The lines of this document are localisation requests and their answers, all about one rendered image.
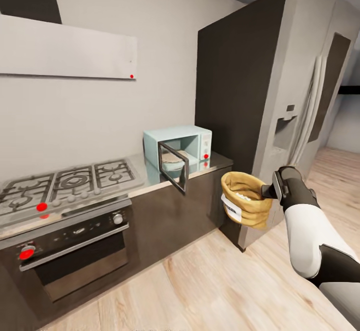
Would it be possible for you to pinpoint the popcorn bag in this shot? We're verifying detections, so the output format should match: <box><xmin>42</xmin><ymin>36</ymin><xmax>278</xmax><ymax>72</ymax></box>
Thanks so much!
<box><xmin>221</xmin><ymin>171</ymin><xmax>273</xmax><ymax>230</ymax></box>

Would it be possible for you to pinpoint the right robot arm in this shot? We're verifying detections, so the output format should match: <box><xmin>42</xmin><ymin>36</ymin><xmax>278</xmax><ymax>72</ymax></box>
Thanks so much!
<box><xmin>261</xmin><ymin>166</ymin><xmax>360</xmax><ymax>331</ymax></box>

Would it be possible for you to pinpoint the microwave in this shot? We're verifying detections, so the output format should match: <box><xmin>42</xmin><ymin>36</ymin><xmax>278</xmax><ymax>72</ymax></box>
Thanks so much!
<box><xmin>143</xmin><ymin>124</ymin><xmax>212</xmax><ymax>197</ymax></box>

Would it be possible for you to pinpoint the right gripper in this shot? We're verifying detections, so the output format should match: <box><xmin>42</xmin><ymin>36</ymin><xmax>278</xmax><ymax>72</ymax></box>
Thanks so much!
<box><xmin>261</xmin><ymin>184</ymin><xmax>278</xmax><ymax>199</ymax></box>

